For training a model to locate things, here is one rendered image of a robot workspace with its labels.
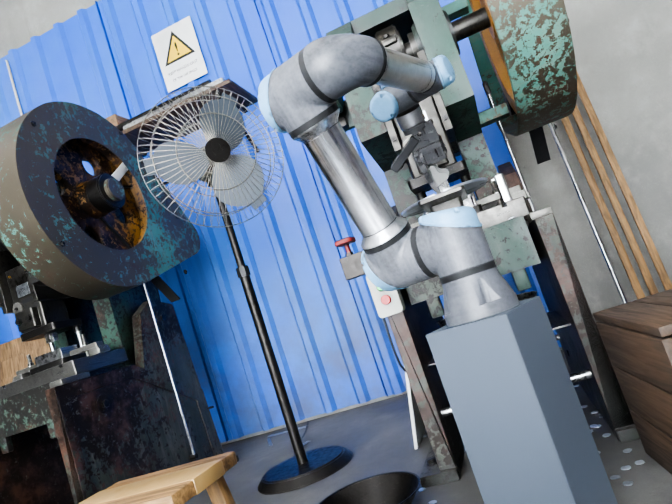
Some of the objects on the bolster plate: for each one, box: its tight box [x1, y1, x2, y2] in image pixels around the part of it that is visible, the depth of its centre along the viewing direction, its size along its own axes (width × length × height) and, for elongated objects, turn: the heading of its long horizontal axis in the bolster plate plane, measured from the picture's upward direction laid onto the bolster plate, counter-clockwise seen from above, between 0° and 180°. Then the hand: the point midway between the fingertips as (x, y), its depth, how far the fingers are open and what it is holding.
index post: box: [493, 173, 513, 204], centre depth 165 cm, size 3×3×10 cm
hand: (435, 190), depth 157 cm, fingers closed
